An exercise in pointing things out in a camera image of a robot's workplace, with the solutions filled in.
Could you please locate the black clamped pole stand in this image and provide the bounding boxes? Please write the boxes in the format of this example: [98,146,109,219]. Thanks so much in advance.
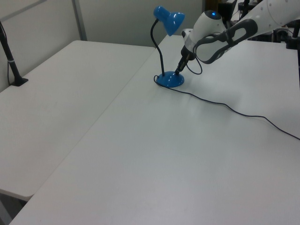
[0,20,29,86]

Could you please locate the dark monitor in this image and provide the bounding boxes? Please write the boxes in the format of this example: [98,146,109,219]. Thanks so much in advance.
[217,0,238,22]

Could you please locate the black camera stand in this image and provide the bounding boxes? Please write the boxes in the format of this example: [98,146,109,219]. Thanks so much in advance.
[284,20,300,50]

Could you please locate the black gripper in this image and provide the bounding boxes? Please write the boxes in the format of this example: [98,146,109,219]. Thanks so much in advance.
[174,46,195,75]

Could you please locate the blue gooseneck desk lamp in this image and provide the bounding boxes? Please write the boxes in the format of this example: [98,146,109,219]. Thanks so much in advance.
[150,6,186,89]

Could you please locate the black robot wrist cable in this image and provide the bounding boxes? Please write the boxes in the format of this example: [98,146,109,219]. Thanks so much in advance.
[186,53,203,76]

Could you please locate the grey partition post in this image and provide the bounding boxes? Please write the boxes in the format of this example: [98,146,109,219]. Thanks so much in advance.
[71,0,88,41]

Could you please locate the black lamp power cable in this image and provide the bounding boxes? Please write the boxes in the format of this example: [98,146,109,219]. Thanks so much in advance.
[153,74,300,141]

